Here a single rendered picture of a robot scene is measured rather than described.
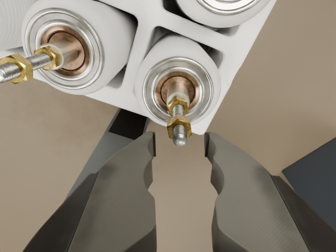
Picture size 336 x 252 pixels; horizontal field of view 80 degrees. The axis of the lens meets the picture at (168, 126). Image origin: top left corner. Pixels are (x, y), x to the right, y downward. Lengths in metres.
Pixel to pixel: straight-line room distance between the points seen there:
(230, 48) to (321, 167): 0.44
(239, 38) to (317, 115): 0.38
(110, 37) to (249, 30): 0.17
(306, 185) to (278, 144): 0.12
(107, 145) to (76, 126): 0.26
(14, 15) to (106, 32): 0.11
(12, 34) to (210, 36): 0.23
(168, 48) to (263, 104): 0.37
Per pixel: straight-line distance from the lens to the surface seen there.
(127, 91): 0.30
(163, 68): 0.21
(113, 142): 0.34
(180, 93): 0.19
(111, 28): 0.23
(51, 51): 0.20
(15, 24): 0.30
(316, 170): 0.64
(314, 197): 0.61
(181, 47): 0.21
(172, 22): 0.28
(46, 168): 0.71
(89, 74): 0.23
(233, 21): 0.22
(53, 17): 0.23
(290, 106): 0.57
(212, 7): 0.21
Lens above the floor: 0.46
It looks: 61 degrees down
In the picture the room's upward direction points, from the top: 177 degrees counter-clockwise
